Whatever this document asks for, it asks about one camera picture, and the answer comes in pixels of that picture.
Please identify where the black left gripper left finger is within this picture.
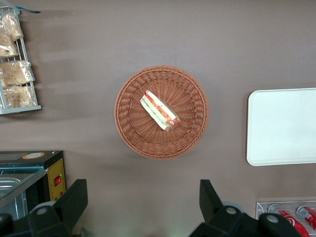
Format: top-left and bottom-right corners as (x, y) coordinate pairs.
(0, 179), (88, 237)

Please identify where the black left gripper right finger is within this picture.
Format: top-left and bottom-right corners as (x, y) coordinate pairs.
(189, 179), (310, 237)

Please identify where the cream plastic tray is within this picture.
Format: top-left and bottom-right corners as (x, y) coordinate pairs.
(246, 88), (316, 166)

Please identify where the black glass food warmer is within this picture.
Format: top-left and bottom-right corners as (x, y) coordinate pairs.
(0, 150), (67, 221)

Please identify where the clear acrylic can holder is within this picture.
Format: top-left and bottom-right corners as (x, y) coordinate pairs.
(255, 200), (316, 237)

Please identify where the steel pan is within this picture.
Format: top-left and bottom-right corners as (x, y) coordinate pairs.
(0, 172), (28, 221)

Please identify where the red cola can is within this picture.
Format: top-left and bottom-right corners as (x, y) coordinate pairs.
(296, 205), (316, 228)
(268, 203), (310, 237)

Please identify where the round brown wicker basket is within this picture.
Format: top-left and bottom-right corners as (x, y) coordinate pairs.
(114, 65), (210, 160)

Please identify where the wrapped sandwich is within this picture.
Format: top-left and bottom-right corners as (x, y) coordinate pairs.
(140, 89), (181, 132)

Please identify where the clear bag of snacks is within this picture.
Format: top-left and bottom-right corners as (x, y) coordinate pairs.
(0, 60), (36, 87)
(0, 34), (20, 58)
(3, 85), (36, 109)
(0, 13), (24, 41)

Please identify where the white wire display rack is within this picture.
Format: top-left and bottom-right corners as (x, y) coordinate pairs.
(0, 6), (42, 116)

